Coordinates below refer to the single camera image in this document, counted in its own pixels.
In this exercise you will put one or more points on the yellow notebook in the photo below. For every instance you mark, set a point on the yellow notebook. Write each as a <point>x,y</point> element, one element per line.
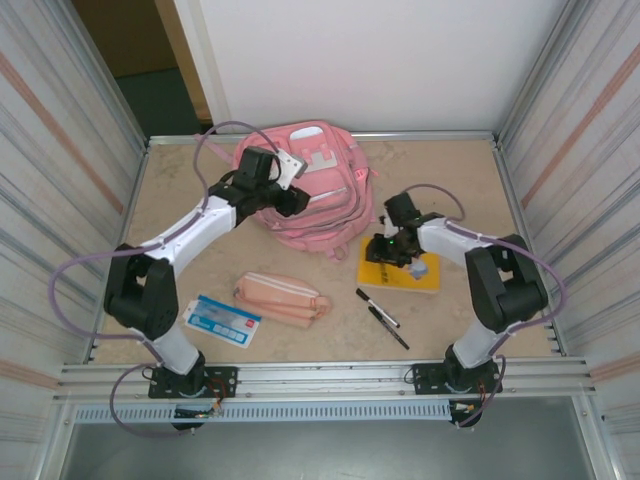
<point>390,281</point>

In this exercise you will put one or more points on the pink school backpack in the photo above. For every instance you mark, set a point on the pink school backpack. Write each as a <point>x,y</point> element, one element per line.
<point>330,200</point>

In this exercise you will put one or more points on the peach pencil case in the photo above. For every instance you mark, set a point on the peach pencil case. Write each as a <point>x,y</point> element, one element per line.
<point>275,295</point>

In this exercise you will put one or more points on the blue white card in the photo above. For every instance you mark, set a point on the blue white card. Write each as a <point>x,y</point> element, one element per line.
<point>220,320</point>

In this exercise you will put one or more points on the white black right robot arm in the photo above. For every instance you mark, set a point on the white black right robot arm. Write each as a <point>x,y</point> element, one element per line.
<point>505,285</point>

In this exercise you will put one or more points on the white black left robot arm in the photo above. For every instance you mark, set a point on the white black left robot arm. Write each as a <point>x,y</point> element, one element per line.
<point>200,235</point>

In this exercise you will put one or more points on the black marker with white label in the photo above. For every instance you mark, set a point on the black marker with white label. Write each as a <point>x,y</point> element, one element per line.
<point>378,308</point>

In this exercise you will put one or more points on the thin black pen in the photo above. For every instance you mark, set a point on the thin black pen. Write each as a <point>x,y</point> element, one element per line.
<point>389,328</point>

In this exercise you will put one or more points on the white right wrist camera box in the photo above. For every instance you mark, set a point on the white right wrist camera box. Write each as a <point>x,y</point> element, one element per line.
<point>386,229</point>

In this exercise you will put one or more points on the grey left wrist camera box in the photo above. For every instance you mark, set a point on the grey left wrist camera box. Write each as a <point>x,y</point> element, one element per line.
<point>290,167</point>

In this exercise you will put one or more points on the short aluminium frame rail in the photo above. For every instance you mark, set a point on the short aluminium frame rail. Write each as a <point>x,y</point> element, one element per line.
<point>425,136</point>

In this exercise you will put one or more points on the long aluminium side rail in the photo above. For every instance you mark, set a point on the long aluminium side rail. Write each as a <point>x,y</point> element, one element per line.
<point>512,200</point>
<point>134,197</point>

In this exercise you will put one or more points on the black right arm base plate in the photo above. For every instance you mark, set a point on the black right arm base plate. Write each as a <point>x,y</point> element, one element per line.
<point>425,377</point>

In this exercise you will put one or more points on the wide aluminium rail with arm bases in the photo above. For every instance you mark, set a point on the wide aluminium rail with arm bases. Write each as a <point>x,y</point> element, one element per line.
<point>325,380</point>

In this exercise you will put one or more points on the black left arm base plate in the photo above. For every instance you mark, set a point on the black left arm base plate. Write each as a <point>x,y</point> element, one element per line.
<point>225,380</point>

